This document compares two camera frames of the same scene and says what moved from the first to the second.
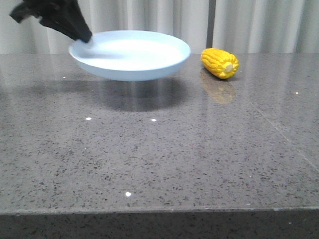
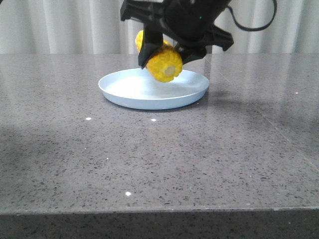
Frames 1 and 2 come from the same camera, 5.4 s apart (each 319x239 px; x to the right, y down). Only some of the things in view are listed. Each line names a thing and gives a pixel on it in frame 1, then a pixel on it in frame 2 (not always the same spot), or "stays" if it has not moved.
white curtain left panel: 186,20 stays
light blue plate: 128,55 to 135,88
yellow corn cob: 221,63 to 165,64
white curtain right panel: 267,26 stays
